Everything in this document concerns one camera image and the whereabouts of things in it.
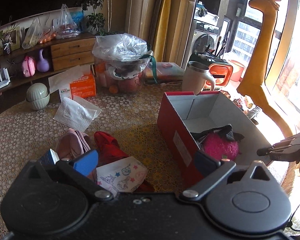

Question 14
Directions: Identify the beige standing air conditioner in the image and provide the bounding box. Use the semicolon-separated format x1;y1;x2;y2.
125;0;150;43

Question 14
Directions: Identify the green ribbon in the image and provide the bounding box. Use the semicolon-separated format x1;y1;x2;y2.
144;50;160;84

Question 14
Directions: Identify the pink fluffy plush strawberry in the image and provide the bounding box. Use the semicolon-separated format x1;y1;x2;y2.
202;132;240;161

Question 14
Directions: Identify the white photo frame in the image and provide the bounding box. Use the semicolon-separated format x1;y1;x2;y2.
0;26;21;55

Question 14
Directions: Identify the red cloth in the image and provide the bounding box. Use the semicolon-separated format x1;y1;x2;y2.
94;131;154;193

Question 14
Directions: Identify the plant in black vase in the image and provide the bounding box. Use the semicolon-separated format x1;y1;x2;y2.
0;21;15;55

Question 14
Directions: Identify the blue pack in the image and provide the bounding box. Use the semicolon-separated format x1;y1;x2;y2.
69;7;85;30

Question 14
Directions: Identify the pink slipper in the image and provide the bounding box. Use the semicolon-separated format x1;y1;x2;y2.
55;128;92;160

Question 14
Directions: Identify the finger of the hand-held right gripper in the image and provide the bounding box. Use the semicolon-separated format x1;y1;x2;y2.
256;147;300;162
272;132;300;151

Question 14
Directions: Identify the crumpled brown snack wrapper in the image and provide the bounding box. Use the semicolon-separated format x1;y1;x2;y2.
231;96;253;113

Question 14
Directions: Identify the beige mug with handle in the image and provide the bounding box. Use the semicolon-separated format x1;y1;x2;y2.
182;61;215;96

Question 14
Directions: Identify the wooden tv cabinet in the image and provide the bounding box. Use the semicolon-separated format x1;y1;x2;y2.
0;31;97;100

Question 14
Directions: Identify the green ribbed jar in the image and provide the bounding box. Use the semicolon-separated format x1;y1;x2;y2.
26;83;50;110

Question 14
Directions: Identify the white cartoon print diaper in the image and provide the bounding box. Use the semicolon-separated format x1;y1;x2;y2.
96;156;148;193

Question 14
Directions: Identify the yellow giraffe plush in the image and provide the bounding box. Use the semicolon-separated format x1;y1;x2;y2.
236;0;298;135

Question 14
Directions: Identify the small blue box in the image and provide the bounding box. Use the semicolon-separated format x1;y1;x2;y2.
39;149;60;165

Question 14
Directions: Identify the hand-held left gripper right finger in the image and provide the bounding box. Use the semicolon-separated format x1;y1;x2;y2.
179;150;280;203

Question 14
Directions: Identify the white washing machine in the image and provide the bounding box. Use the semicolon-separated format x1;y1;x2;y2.
191;19;220;63

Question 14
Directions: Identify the black remote control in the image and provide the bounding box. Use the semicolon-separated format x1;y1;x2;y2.
247;106;262;125

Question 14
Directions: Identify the red plastic basin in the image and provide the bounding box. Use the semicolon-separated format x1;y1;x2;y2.
226;59;245;82

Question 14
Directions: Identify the clear plastic storage box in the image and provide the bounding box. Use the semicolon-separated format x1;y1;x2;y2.
144;62;185;84

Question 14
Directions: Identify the white folded tissue paper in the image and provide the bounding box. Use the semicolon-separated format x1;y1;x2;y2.
52;95;102;132

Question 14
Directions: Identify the clear plastic bag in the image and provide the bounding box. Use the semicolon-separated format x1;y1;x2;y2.
92;32;150;62

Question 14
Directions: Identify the glass bowl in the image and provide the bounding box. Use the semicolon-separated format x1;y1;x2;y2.
94;54;152;80

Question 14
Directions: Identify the white router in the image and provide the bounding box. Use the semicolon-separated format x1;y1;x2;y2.
0;70;11;91

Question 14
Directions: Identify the pink round toy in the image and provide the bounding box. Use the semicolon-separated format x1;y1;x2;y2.
22;56;37;77

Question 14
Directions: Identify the plastic bag of vegetables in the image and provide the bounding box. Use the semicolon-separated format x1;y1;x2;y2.
21;17;44;50

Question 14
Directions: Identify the purple gourd toy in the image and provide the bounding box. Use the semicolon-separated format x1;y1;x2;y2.
36;49;51;72

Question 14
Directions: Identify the orange tissue box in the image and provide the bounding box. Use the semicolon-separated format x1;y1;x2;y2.
48;65;84;93
59;74;97;99

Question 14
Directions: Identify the orange black toolbox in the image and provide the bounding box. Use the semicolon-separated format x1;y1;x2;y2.
189;52;234;90

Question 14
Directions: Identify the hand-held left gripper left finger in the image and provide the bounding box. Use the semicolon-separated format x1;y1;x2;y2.
14;149;114;203

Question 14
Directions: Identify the pile of orange fruits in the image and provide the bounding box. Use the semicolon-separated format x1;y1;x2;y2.
39;27;58;44

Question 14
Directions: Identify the yellow curtain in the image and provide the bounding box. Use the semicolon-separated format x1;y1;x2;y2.
150;0;177;63

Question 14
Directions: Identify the red shoe box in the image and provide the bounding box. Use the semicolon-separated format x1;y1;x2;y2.
157;91;277;182

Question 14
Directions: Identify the white plastic bag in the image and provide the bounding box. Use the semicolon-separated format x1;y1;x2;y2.
55;4;81;39

